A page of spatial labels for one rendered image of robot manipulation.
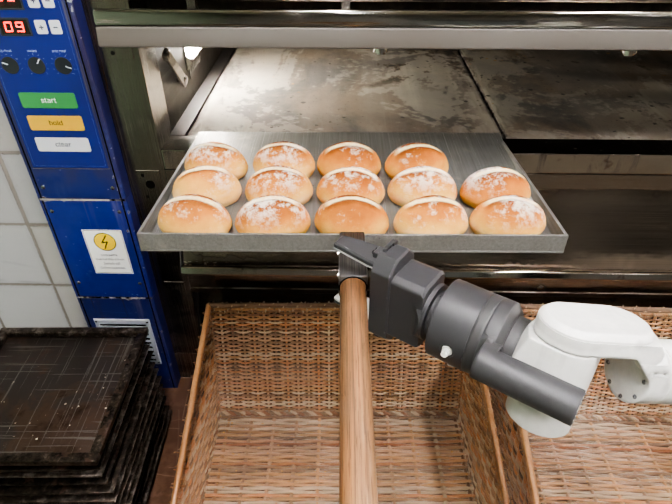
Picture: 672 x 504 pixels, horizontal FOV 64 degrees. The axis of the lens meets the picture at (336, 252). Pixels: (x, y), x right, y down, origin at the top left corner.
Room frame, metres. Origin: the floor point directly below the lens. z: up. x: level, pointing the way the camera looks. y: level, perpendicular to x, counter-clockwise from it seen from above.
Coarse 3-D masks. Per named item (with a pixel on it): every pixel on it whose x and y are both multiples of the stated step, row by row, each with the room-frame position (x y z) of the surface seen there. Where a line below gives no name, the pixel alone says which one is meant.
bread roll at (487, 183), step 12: (492, 168) 0.68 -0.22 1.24; (504, 168) 0.68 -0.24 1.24; (468, 180) 0.67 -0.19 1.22; (480, 180) 0.66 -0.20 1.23; (492, 180) 0.66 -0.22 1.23; (504, 180) 0.66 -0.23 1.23; (516, 180) 0.66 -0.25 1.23; (468, 192) 0.66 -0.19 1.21; (480, 192) 0.65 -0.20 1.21; (492, 192) 0.65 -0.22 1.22; (504, 192) 0.65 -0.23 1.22; (516, 192) 0.65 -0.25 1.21; (528, 192) 0.66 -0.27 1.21; (468, 204) 0.66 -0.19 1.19
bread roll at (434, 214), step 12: (408, 204) 0.60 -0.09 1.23; (420, 204) 0.59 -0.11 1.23; (432, 204) 0.59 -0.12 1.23; (444, 204) 0.59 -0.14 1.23; (456, 204) 0.59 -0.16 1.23; (396, 216) 0.59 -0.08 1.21; (408, 216) 0.58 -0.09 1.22; (420, 216) 0.58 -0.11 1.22; (432, 216) 0.57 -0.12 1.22; (444, 216) 0.57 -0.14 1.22; (456, 216) 0.58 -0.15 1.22; (396, 228) 0.58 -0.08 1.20; (408, 228) 0.57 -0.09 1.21; (420, 228) 0.57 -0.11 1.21; (432, 228) 0.57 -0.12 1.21; (444, 228) 0.57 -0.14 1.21; (456, 228) 0.57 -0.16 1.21
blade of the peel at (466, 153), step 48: (192, 144) 0.86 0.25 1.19; (240, 144) 0.87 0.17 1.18; (384, 144) 0.87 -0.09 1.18; (432, 144) 0.87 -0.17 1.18; (480, 144) 0.87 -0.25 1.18; (144, 240) 0.56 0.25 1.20; (192, 240) 0.56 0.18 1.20; (240, 240) 0.56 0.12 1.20; (288, 240) 0.56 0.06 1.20; (336, 240) 0.56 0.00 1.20; (384, 240) 0.56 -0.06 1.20; (432, 240) 0.56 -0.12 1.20; (480, 240) 0.56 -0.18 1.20; (528, 240) 0.56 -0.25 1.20
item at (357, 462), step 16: (352, 288) 0.45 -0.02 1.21; (352, 304) 0.42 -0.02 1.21; (352, 320) 0.40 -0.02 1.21; (352, 336) 0.38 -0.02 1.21; (368, 336) 0.39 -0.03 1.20; (352, 352) 0.35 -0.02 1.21; (368, 352) 0.36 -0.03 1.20; (352, 368) 0.33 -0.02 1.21; (368, 368) 0.34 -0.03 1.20; (352, 384) 0.32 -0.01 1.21; (368, 384) 0.32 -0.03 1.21; (352, 400) 0.30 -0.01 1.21; (368, 400) 0.30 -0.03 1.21; (352, 416) 0.28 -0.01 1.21; (368, 416) 0.28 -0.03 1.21; (352, 432) 0.27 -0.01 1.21; (368, 432) 0.27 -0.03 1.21; (352, 448) 0.25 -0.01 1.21; (368, 448) 0.25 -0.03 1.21; (352, 464) 0.24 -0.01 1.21; (368, 464) 0.24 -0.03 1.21; (352, 480) 0.22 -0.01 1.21; (368, 480) 0.23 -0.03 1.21; (352, 496) 0.21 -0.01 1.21; (368, 496) 0.21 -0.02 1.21
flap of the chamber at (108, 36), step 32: (96, 32) 0.71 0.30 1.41; (128, 32) 0.71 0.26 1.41; (160, 32) 0.70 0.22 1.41; (192, 32) 0.70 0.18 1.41; (224, 32) 0.70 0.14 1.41; (256, 32) 0.70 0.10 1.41; (288, 32) 0.70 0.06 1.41; (320, 32) 0.70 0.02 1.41; (352, 32) 0.70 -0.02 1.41; (384, 32) 0.70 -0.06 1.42; (416, 32) 0.70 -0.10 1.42; (448, 32) 0.70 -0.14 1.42; (480, 32) 0.70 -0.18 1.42; (512, 32) 0.70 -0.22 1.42; (544, 32) 0.69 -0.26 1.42; (576, 32) 0.69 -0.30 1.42; (608, 32) 0.69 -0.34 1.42; (640, 32) 0.69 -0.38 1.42
